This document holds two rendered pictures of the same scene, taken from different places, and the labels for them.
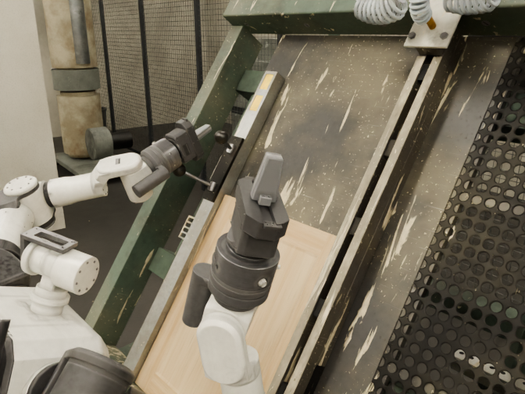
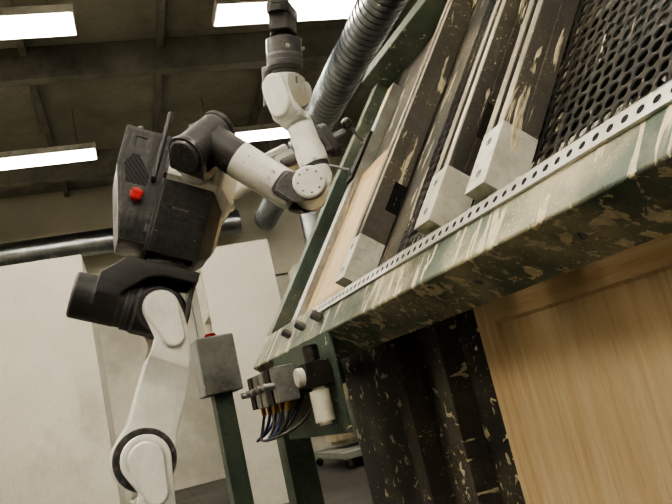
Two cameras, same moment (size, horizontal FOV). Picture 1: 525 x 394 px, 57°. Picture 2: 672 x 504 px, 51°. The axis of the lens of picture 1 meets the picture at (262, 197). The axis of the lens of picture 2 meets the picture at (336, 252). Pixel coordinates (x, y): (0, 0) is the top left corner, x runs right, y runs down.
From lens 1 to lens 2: 1.54 m
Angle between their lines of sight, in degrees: 36
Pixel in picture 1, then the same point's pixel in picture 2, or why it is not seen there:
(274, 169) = not seen: outside the picture
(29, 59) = (268, 298)
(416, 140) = (453, 33)
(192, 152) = (329, 144)
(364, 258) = (424, 109)
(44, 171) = not seen: hidden behind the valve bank
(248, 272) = (277, 38)
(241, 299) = (278, 56)
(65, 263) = not seen: hidden behind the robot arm
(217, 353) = (273, 94)
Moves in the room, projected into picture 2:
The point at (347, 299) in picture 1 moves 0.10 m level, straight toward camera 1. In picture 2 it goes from (415, 137) to (397, 130)
